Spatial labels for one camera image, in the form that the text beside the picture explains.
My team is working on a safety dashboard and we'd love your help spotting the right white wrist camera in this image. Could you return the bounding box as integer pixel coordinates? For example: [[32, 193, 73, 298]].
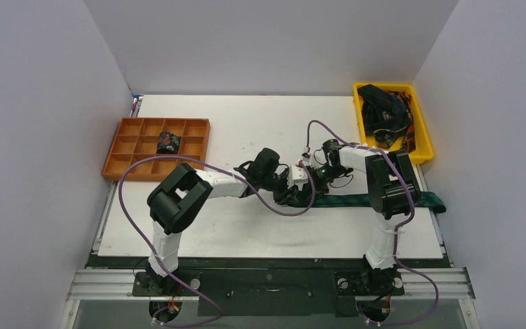
[[302, 147, 327, 169]]

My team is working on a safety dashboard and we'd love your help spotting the green navy striped tie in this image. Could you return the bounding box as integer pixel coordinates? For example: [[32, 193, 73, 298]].
[[312, 192, 447, 214]]

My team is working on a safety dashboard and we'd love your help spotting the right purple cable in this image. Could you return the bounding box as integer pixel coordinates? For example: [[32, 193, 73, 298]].
[[305, 119, 440, 328]]

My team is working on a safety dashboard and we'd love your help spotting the orange compartment tray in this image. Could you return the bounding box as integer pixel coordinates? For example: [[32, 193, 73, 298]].
[[102, 117, 210, 181]]

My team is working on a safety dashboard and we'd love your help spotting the purple cable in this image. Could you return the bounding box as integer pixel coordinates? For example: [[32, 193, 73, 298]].
[[117, 155, 317, 328], [305, 119, 440, 328]]

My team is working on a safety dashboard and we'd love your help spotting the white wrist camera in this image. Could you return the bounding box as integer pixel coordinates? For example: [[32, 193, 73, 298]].
[[287, 164, 309, 190], [302, 147, 327, 169]]

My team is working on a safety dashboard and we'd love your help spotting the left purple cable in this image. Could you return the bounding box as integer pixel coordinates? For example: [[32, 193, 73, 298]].
[[117, 155, 317, 328]]

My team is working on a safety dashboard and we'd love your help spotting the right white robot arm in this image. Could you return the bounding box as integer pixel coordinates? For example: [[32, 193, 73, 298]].
[[310, 139, 421, 293]]

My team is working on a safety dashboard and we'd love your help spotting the rolled dark tie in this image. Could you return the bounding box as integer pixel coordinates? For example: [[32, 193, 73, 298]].
[[156, 132, 181, 154]]

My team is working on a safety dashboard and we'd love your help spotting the pile of dark ties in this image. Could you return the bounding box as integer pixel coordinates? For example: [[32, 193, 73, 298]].
[[357, 84, 416, 153]]

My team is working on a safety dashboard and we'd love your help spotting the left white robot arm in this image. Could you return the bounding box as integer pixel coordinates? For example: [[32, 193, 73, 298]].
[[146, 148, 308, 295]]

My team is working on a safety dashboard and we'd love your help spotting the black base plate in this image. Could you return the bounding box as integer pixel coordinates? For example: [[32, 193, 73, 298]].
[[86, 255, 449, 322]]

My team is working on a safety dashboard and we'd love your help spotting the aluminium rail frame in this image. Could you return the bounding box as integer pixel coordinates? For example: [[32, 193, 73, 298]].
[[66, 267, 481, 328]]

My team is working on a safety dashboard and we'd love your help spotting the yellow plastic bin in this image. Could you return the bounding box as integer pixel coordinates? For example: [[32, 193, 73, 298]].
[[353, 82, 434, 165]]

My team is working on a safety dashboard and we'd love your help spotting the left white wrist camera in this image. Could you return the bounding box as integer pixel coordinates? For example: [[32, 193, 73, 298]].
[[287, 164, 309, 190]]

